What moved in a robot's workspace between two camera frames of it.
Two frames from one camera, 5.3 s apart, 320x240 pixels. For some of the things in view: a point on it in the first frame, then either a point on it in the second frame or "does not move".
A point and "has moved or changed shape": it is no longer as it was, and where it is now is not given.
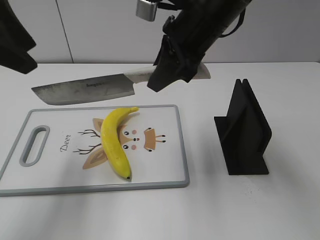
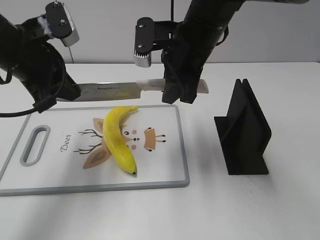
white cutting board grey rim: [71, 158] does not move
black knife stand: [244, 134] does not move
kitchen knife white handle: [107, 86] has moved or changed shape
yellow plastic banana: [112, 144] has moved or changed shape
